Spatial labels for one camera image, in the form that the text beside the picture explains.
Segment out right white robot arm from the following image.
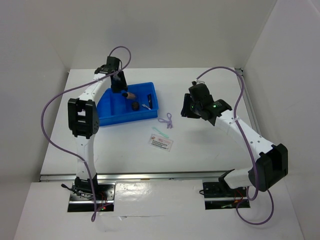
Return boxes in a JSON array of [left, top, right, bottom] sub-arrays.
[[181, 82, 289, 196]]

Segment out purple hair tie string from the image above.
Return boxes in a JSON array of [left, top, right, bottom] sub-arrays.
[[157, 112, 174, 129]]

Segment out beige foundation bottle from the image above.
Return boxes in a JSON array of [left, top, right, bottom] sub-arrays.
[[122, 92, 136, 100]]

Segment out blue plastic organizer tray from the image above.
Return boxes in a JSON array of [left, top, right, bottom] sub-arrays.
[[97, 82, 159, 126]]

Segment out aluminium right rail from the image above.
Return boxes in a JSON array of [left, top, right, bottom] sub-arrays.
[[235, 68, 261, 134]]

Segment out aluminium rail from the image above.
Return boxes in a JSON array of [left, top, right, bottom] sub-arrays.
[[235, 68, 261, 134], [39, 171, 225, 183]]

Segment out makeup sticker card packet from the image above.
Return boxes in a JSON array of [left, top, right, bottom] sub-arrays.
[[148, 134, 173, 152]]

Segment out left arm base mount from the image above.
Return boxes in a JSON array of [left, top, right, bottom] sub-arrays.
[[61, 183, 116, 213]]

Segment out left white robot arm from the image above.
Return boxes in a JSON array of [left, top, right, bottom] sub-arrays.
[[67, 56, 128, 200]]

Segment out dark brown cream jar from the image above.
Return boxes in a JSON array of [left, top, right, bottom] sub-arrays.
[[131, 101, 140, 111]]

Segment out mint green small brush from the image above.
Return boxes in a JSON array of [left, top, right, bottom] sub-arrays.
[[152, 126, 169, 139]]

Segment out aluminium front rail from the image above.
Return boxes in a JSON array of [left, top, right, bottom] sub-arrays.
[[39, 171, 225, 183]]

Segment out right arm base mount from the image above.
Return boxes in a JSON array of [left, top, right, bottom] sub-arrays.
[[199, 182, 250, 210]]

